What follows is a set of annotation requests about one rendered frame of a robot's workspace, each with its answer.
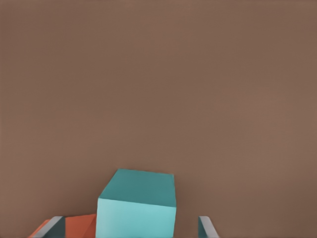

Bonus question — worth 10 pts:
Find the blue cube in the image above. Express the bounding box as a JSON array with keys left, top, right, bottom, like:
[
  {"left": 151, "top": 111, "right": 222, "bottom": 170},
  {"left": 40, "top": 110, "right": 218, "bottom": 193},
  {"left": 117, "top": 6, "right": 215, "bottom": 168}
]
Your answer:
[{"left": 95, "top": 168, "right": 177, "bottom": 238}]

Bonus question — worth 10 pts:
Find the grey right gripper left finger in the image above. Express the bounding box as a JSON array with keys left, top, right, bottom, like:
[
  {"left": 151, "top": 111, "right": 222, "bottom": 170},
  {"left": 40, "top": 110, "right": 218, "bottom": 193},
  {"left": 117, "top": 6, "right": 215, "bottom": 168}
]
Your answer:
[{"left": 35, "top": 216, "right": 66, "bottom": 238}]

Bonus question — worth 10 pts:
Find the orange cube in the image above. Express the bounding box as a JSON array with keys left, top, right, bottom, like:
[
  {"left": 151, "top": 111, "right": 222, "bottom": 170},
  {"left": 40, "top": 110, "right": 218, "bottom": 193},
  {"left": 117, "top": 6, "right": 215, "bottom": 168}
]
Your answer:
[{"left": 26, "top": 213, "right": 98, "bottom": 238}]

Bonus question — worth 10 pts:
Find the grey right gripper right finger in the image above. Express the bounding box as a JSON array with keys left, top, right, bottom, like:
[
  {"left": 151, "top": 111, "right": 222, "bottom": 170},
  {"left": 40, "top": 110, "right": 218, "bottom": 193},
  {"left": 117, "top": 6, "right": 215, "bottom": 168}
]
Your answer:
[{"left": 198, "top": 215, "right": 220, "bottom": 238}]

